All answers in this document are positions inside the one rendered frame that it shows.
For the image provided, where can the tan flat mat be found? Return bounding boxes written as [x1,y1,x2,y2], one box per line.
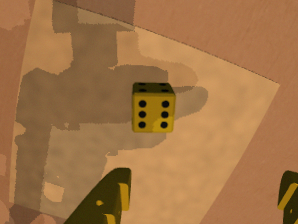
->
[9,0,280,224]

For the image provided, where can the yellow die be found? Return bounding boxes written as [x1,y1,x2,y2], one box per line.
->
[132,82,176,133]

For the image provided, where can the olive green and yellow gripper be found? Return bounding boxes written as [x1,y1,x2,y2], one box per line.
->
[63,167,298,224]

